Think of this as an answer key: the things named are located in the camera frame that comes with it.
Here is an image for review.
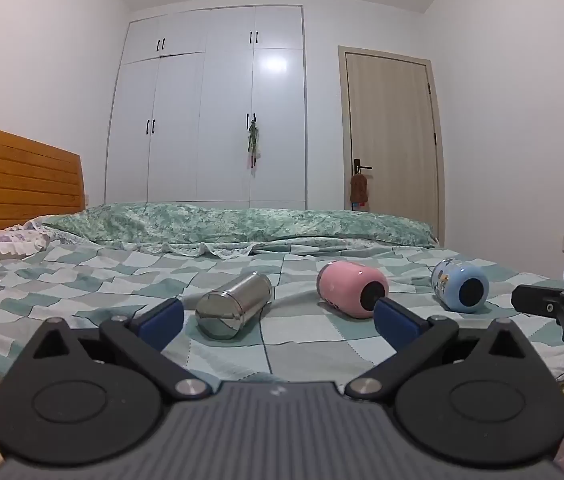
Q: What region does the brown hanging plush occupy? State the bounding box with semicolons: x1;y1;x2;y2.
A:
349;172;371;211

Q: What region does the blue cartoon print cup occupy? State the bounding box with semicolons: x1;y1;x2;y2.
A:
430;258;490;315

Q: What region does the pink cup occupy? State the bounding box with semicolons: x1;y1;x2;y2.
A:
316;261;391;320

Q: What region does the checkered green bed sheet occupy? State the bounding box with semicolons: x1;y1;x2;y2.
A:
0;237;564;392

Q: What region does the white wardrobe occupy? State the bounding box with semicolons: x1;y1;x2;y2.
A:
104;4;309;210

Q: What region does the green floral duvet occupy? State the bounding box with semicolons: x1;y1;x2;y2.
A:
42;202;440;259

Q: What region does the green hanging ornament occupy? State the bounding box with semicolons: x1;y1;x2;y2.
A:
245;113;263;169

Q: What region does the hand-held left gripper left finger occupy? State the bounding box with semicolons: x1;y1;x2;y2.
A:
30;298;213;401

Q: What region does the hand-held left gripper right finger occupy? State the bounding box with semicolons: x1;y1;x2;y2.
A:
345;297;531;401

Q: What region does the wooden headboard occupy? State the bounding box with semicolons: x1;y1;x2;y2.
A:
0;119;86;234

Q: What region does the stainless steel cup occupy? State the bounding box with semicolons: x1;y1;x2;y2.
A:
195;270;274;341

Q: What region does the beige wooden door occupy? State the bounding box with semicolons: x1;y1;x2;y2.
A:
338;45;446;247

